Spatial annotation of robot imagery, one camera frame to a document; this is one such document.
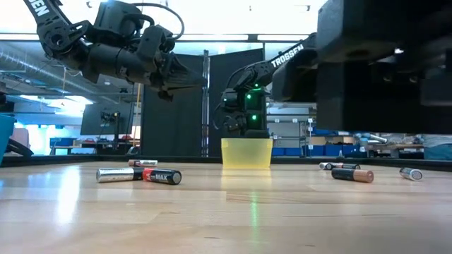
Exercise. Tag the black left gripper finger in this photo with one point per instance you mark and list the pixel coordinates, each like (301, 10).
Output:
(183, 72)
(183, 82)

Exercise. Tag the black red Energizer battery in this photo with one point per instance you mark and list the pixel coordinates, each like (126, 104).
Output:
(347, 165)
(164, 177)
(148, 163)

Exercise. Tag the black copper Duracell battery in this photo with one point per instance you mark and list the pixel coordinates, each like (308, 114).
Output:
(353, 175)
(132, 163)

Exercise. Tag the teal blue plastic bin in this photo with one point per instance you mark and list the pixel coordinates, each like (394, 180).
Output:
(5, 141)

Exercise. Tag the silver blue background robot arm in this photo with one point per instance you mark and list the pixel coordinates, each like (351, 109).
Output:
(379, 138)

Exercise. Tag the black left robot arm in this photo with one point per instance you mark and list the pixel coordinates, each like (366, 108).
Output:
(106, 61)

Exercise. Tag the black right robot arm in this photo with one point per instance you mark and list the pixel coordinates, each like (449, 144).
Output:
(261, 72)

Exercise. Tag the black folding partition screen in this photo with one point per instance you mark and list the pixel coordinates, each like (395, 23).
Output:
(169, 106)

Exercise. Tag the translucent yellow plastic bin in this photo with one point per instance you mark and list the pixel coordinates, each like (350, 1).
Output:
(246, 153)

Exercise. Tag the black horizontal overhead beam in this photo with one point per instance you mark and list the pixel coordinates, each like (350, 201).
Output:
(219, 37)

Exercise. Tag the black tripod stand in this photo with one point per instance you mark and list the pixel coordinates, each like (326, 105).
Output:
(115, 130)

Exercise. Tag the shelving with blue bins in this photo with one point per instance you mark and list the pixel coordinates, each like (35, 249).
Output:
(332, 150)

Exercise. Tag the background workbench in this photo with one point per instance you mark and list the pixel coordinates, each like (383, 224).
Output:
(395, 146)

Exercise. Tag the person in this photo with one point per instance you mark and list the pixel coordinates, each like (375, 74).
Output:
(438, 148)

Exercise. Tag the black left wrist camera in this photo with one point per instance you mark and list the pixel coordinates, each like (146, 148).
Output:
(155, 44)

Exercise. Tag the black wall monitor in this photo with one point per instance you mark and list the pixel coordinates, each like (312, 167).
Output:
(92, 120)

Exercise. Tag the silver ventilation duct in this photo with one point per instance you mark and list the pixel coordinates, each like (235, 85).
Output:
(14, 65)

